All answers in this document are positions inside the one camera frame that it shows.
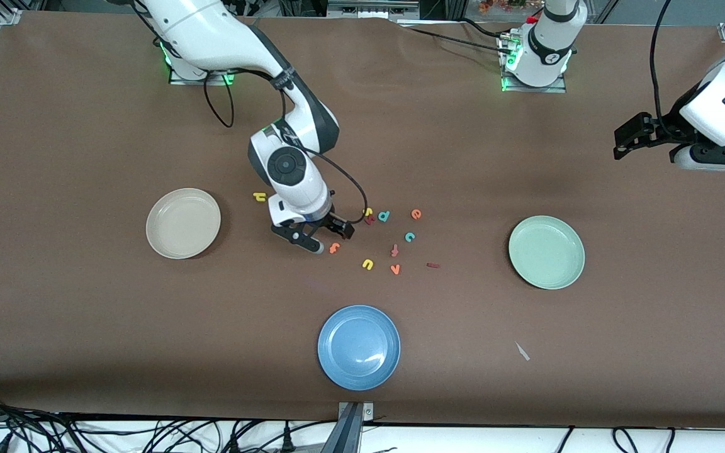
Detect blue plate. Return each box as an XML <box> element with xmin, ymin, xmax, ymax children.
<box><xmin>317</xmin><ymin>305</ymin><xmax>401</xmax><ymax>391</ymax></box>

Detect beige brown plate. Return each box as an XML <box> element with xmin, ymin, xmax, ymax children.
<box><xmin>145</xmin><ymin>187</ymin><xmax>222</xmax><ymax>260</ymax></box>

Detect light green plate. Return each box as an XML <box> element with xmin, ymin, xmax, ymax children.
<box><xmin>509</xmin><ymin>215</ymin><xmax>586</xmax><ymax>290</ymax></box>

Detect orange artificial flowers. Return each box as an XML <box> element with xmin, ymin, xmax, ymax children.
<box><xmin>478</xmin><ymin>0</ymin><xmax>530</xmax><ymax>14</ymax></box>

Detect grey power strip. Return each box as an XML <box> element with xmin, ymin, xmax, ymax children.
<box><xmin>327</xmin><ymin>0</ymin><xmax>421</xmax><ymax>20</ymax></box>

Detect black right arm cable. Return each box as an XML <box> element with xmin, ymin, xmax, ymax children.
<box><xmin>204</xmin><ymin>66</ymin><xmax>368</xmax><ymax>225</ymax></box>

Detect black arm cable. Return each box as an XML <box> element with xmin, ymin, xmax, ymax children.
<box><xmin>649</xmin><ymin>0</ymin><xmax>683</xmax><ymax>136</ymax></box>
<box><xmin>204</xmin><ymin>66</ymin><xmax>368</xmax><ymax>225</ymax></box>

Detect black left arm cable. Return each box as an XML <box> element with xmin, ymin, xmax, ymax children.
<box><xmin>649</xmin><ymin>0</ymin><xmax>683</xmax><ymax>136</ymax></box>

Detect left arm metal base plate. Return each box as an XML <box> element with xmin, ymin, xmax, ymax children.
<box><xmin>501</xmin><ymin>35</ymin><xmax>568</xmax><ymax>94</ymax></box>

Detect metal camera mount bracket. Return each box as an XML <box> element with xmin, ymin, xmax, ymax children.
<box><xmin>322</xmin><ymin>401</ymin><xmax>376</xmax><ymax>453</ymax></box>

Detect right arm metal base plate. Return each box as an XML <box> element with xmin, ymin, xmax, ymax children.
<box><xmin>169</xmin><ymin>63</ymin><xmax>239</xmax><ymax>86</ymax></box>

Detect black cable on tabletop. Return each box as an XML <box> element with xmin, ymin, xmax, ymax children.
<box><xmin>400</xmin><ymin>18</ymin><xmax>511</xmax><ymax>56</ymax></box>

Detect black looped cable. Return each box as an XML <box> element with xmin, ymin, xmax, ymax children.
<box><xmin>612</xmin><ymin>427</ymin><xmax>677</xmax><ymax>453</ymax></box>

